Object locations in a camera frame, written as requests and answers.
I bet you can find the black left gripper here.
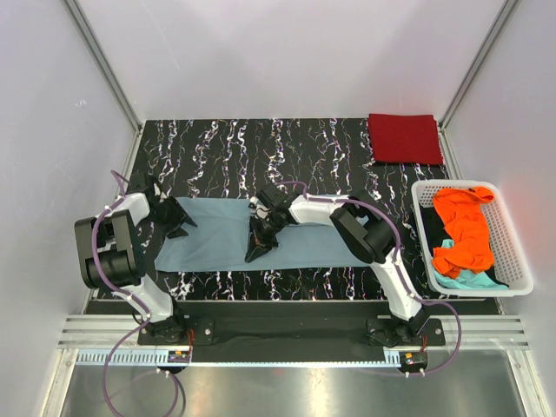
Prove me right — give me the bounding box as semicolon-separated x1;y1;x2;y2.
143;195;195;239

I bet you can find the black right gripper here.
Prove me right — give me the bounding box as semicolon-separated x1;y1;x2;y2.
246;210;284;263

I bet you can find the light blue t-shirt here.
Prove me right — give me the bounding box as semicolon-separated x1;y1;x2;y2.
155;197;366;272

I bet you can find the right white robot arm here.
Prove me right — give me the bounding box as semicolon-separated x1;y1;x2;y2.
245;185;429;348

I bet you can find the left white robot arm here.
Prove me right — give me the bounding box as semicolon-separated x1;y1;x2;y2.
74;173;196;344

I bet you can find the folded red t-shirt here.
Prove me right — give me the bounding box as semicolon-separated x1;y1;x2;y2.
367;113;443;165

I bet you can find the black garment in basket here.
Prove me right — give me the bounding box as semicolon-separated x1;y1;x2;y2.
420;207;452;255

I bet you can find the teal t-shirt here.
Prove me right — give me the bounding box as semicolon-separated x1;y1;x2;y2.
429;238;509;290

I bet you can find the orange t-shirt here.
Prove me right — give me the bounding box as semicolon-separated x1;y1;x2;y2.
433;186;494;280

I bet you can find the white plastic laundry basket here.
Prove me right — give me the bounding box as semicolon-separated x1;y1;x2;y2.
411;179;533;299

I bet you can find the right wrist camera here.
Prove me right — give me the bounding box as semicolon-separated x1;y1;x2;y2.
248;196;268;219

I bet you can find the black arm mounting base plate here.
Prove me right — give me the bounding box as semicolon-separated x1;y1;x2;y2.
136;299;447;364

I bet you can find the left aluminium corner post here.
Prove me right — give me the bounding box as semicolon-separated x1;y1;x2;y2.
62;0;142;133

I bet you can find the aluminium corner post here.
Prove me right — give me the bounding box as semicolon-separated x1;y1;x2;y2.
438;0;522;131
62;0;142;133

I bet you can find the aluminium frame rail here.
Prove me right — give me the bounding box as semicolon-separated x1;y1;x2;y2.
442;314;531;348

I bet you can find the right aluminium corner post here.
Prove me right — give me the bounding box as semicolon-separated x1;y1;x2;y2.
438;0;522;131

